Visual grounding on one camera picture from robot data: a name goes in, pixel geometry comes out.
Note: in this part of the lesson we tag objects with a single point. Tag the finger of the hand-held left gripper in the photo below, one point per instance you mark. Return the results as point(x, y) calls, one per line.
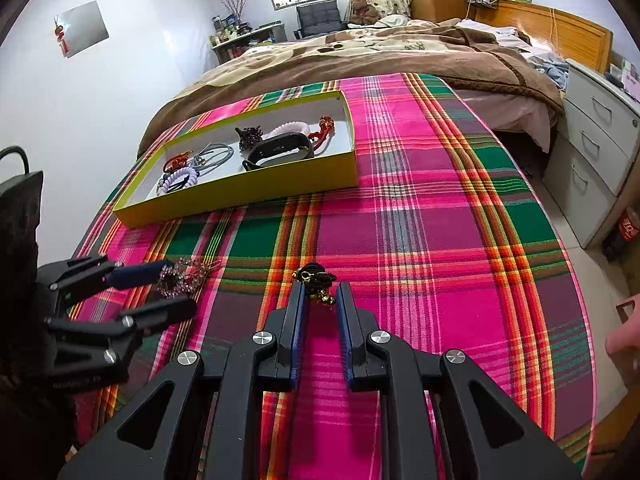
point(140, 275)
point(170, 310)

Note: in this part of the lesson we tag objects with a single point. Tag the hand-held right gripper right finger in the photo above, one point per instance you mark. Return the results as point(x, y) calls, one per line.
point(345, 331)

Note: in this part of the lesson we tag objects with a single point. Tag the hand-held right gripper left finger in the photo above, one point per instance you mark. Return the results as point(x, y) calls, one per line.
point(300, 331)

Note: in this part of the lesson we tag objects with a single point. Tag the rhinestone hair clip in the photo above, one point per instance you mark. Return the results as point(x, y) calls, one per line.
point(175, 280)

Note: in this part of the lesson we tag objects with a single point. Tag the yellow-green shallow cardboard box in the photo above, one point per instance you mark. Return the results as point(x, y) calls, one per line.
point(240, 192)

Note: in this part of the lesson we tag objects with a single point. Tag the black watch band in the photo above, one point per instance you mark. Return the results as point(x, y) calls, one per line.
point(280, 147)

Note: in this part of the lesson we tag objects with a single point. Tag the pink green plaid cloth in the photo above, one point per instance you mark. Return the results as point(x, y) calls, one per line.
point(425, 260)

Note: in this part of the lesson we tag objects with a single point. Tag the black bag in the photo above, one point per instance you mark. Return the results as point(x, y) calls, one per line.
point(20, 210)

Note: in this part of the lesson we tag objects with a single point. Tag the red hanging ornament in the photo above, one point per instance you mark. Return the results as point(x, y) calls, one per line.
point(63, 40)

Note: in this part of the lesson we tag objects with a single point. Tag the cluttered white desk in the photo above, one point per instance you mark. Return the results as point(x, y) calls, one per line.
point(240, 42)

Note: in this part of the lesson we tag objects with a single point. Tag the brown beige printed blanket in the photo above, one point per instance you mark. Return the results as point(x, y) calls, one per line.
point(350, 65)

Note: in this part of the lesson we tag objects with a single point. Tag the pink plastic stool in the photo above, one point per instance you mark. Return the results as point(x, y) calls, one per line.
point(622, 345)

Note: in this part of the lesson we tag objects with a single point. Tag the white bed sheet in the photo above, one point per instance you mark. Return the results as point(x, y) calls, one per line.
point(515, 110)

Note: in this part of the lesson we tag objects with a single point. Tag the pink blossom branches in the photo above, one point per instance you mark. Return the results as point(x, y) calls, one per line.
point(235, 2)

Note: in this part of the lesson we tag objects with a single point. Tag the white drawer cabinet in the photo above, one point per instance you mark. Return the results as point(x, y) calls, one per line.
point(590, 160)

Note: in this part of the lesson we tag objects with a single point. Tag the soda bottle red label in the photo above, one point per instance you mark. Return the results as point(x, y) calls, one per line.
point(627, 230)

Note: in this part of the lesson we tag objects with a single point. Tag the grey padded chair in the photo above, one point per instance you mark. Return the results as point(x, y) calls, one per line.
point(320, 17)

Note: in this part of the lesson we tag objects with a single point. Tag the brown teddy bear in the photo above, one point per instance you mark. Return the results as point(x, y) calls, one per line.
point(362, 10)

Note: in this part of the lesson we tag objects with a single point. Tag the pale blue crumpled cloth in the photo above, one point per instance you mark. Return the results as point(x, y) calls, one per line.
point(552, 70)

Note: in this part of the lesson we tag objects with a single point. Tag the white pillow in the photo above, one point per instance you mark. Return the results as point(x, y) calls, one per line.
point(500, 35)

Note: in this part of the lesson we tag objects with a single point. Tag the wooden headboard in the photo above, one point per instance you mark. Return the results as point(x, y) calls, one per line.
point(575, 30)

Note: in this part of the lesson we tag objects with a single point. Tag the pale green small box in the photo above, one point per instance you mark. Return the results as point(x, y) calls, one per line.
point(629, 67)

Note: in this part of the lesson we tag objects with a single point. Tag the silver wall poster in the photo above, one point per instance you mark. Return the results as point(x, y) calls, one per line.
point(85, 27)

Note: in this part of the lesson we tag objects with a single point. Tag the small wooden wall shelf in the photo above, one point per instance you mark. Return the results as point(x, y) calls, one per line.
point(482, 2)

